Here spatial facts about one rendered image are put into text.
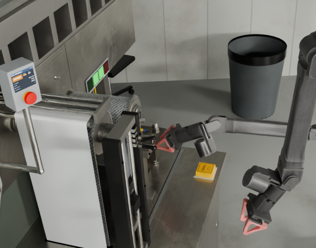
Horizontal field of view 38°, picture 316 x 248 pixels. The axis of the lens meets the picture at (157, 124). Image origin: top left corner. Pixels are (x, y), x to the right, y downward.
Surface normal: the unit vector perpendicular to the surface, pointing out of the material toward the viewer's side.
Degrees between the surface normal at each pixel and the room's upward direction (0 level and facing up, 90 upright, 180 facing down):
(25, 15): 90
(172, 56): 90
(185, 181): 0
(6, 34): 90
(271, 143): 0
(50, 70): 90
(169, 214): 0
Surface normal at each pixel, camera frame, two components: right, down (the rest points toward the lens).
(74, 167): -0.30, 0.53
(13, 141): 0.95, 0.11
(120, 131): -0.06, -0.84
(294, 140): -0.07, 0.54
